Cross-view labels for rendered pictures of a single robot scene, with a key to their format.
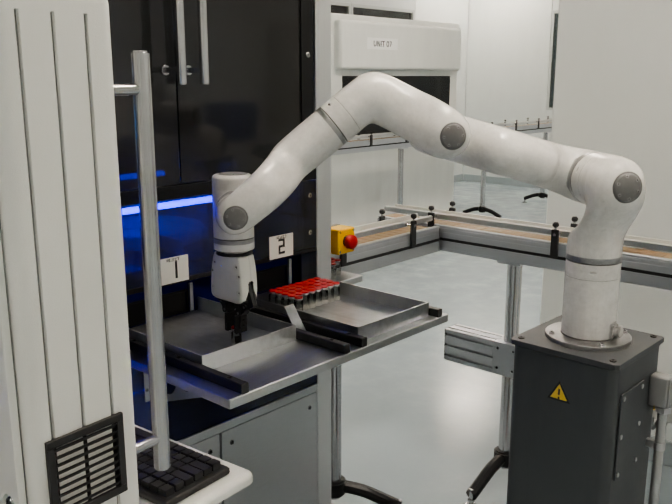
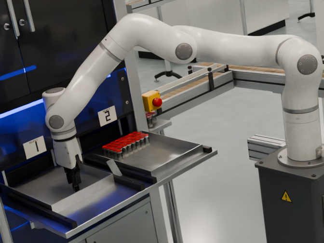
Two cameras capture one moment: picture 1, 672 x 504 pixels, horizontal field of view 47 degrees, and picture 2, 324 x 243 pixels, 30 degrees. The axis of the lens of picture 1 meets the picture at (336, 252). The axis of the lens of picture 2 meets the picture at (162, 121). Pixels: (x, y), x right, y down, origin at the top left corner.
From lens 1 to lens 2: 0.55 m
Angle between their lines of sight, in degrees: 10
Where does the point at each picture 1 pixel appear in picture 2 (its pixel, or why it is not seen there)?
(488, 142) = (213, 46)
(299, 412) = (139, 216)
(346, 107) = (115, 41)
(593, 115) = not seen: outside the picture
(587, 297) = (297, 134)
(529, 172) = (244, 61)
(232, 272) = (64, 150)
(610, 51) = not seen: outside the picture
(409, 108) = (155, 35)
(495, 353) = not seen: hidden behind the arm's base
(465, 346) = (261, 150)
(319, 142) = (102, 65)
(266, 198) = (73, 107)
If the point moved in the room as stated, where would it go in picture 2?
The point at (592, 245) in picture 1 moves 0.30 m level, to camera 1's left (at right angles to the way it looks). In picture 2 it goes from (294, 101) to (204, 112)
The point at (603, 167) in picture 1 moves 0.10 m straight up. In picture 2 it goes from (290, 52) to (288, 21)
